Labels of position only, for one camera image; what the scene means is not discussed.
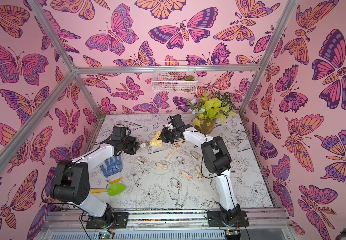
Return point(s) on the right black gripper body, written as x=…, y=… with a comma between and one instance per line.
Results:
x=164, y=135

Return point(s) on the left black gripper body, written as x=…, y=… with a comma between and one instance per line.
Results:
x=130, y=146

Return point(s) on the yellow cleaning cloth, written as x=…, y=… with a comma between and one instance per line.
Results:
x=156, y=142

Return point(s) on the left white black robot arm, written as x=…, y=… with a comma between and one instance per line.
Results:
x=71, y=183

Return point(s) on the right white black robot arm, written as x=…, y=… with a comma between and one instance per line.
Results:
x=217, y=160

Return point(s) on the potted green leafy plant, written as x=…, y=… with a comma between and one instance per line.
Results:
x=208, y=110

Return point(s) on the green yellow toy shovel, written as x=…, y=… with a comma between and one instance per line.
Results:
x=114, y=188

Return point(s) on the pink strap round watch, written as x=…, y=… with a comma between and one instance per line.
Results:
x=181, y=160

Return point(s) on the white strap watch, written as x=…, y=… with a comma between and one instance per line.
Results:
x=195, y=155

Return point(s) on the white wire basket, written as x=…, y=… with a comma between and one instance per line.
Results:
x=175, y=77

